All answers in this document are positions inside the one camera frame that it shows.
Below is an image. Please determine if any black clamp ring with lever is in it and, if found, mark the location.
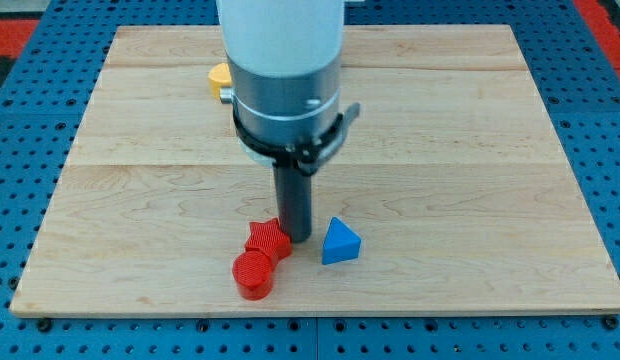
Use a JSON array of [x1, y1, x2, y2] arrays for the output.
[[231, 102, 362, 177]]

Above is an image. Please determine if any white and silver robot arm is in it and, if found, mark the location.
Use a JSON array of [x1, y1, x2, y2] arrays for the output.
[[216, 0, 345, 166]]

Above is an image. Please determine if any red star block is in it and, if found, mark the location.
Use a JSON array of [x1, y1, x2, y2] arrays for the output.
[[244, 218, 293, 268]]

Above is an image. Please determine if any yellow block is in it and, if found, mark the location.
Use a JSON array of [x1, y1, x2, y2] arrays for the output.
[[207, 62, 232, 100]]

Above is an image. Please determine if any light wooden board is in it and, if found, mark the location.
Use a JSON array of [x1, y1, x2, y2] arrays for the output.
[[10, 25, 620, 318]]

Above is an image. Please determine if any red cylinder block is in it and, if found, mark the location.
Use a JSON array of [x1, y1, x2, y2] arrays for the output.
[[232, 250, 273, 301]]

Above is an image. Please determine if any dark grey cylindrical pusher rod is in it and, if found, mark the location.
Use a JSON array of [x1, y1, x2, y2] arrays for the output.
[[273, 166, 312, 243]]

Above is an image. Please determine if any blue triangle block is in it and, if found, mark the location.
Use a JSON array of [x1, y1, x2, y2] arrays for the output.
[[322, 217, 362, 265]]

